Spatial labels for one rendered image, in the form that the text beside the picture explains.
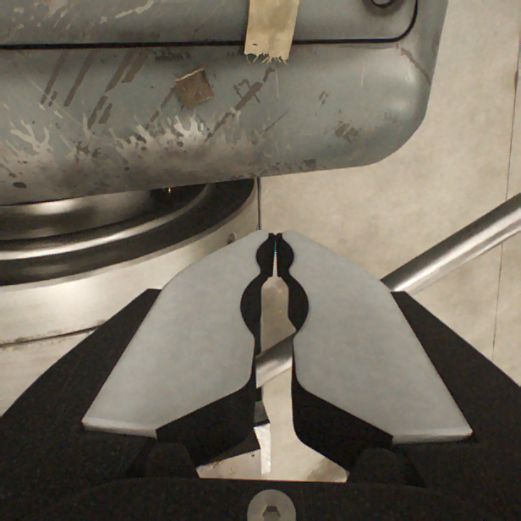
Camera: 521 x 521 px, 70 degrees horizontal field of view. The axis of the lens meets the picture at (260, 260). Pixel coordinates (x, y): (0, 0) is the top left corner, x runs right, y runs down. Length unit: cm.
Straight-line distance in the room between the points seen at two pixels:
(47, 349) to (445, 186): 195
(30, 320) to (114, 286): 4
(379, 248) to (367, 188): 35
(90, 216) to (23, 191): 7
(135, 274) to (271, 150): 10
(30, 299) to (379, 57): 20
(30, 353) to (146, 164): 12
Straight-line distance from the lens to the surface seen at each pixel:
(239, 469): 90
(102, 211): 26
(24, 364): 25
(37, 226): 26
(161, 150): 18
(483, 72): 200
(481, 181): 220
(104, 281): 22
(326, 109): 19
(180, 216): 27
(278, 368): 16
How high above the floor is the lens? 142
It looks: 56 degrees down
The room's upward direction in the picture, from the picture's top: 149 degrees clockwise
